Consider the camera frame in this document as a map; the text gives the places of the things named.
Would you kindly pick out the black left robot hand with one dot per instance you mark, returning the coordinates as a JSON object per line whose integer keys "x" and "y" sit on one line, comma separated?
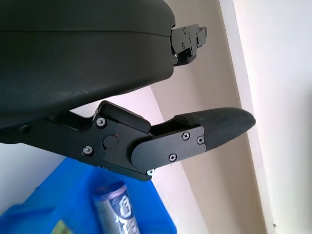
{"x": 73, "y": 61}

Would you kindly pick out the purple-capped trash bag roll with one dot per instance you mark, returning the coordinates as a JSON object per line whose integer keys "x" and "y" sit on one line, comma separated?
{"x": 117, "y": 212}

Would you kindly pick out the blue plastic tray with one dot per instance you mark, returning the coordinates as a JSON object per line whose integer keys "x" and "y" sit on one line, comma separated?
{"x": 156, "y": 209}

